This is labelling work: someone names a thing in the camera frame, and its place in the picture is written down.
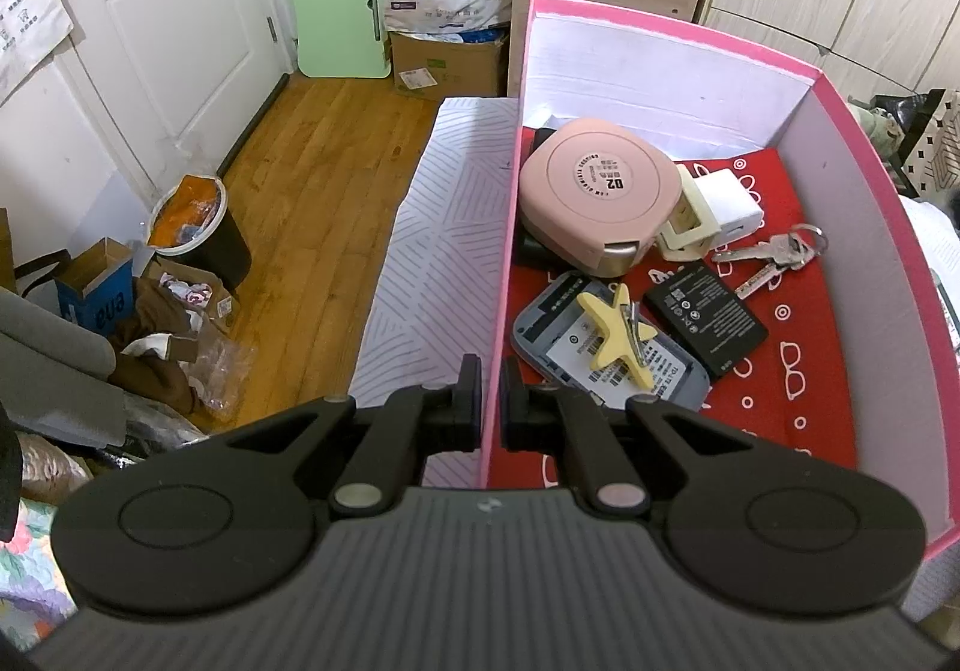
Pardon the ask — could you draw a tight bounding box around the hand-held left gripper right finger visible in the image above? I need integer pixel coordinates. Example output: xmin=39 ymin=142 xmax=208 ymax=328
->
xmin=500 ymin=357 xmax=752 ymax=519

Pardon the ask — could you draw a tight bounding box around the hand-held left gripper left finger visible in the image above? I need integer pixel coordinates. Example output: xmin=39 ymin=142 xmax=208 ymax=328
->
xmin=227 ymin=354 xmax=482 ymax=519

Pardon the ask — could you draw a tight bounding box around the grey open-back device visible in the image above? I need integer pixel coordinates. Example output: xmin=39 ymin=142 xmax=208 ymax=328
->
xmin=511 ymin=270 xmax=713 ymax=414

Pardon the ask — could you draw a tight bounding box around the yellow star hair clip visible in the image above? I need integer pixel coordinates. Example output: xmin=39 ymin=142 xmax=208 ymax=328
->
xmin=575 ymin=284 xmax=660 ymax=389

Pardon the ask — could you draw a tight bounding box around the black plastic tray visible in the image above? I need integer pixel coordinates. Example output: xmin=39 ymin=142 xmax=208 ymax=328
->
xmin=517 ymin=126 xmax=557 ymax=271

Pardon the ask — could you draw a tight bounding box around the black battery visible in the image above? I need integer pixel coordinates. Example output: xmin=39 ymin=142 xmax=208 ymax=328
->
xmin=643 ymin=259 xmax=770 ymax=382

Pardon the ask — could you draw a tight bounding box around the pink round case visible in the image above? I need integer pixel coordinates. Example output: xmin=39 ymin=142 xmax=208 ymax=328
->
xmin=520 ymin=117 xmax=686 ymax=279

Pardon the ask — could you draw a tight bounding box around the cream hair claw clip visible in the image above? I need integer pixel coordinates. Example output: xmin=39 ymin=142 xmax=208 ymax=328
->
xmin=658 ymin=164 xmax=723 ymax=260

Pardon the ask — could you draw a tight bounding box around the white charger adapter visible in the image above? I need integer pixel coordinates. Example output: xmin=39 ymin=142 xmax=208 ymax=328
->
xmin=693 ymin=167 xmax=767 ymax=245

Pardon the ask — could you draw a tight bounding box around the bunch of keys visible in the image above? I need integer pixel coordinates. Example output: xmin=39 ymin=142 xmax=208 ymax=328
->
xmin=710 ymin=222 xmax=827 ymax=301

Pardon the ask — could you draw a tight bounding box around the pink cardboard box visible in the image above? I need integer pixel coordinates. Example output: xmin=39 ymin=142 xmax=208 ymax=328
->
xmin=478 ymin=0 xmax=960 ymax=564

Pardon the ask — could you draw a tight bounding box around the white striped bedsheet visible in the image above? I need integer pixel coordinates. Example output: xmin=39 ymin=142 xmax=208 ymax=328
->
xmin=350 ymin=96 xmax=523 ymax=490

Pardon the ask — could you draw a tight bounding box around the clear plastic bag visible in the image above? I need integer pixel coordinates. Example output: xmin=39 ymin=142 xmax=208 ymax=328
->
xmin=190 ymin=332 xmax=257 ymax=418

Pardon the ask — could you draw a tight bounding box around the red printed cloth liner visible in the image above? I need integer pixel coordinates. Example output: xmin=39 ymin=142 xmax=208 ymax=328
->
xmin=491 ymin=144 xmax=860 ymax=492

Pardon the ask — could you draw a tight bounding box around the black trash bin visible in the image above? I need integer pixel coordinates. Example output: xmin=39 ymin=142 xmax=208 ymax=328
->
xmin=147 ymin=173 xmax=253 ymax=291

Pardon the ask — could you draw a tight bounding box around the open cardboard box with trash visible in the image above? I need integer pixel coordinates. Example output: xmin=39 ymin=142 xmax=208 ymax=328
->
xmin=138 ymin=257 xmax=238 ymax=343

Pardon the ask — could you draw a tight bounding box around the brown cloth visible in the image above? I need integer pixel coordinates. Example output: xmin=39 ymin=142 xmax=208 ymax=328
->
xmin=111 ymin=279 xmax=205 ymax=418

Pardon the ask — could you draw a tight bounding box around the brown cardboard box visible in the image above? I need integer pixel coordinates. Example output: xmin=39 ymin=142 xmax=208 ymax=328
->
xmin=388 ymin=29 xmax=512 ymax=103

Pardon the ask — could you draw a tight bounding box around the blue cardboard box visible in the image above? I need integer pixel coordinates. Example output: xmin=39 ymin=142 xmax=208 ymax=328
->
xmin=55 ymin=236 xmax=137 ymax=336

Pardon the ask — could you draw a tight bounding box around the grey cushion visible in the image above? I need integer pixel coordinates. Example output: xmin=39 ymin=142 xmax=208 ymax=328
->
xmin=0 ymin=287 xmax=129 ymax=452

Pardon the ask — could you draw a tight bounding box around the green folding table board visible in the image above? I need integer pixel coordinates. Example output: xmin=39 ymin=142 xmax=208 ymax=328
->
xmin=278 ymin=0 xmax=393 ymax=80

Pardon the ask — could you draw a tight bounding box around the green plush toy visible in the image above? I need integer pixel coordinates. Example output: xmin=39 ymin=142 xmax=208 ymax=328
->
xmin=850 ymin=100 xmax=902 ymax=156

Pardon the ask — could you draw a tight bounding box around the white door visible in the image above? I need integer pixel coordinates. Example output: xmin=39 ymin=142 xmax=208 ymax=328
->
xmin=0 ymin=0 xmax=298 ymax=271

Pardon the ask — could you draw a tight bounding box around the black and white patterned bag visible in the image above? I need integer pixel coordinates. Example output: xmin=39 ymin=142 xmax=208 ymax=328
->
xmin=895 ymin=89 xmax=960 ymax=196

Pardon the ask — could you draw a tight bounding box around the white printed bag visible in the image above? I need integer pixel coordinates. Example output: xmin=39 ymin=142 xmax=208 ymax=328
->
xmin=0 ymin=0 xmax=75 ymax=110

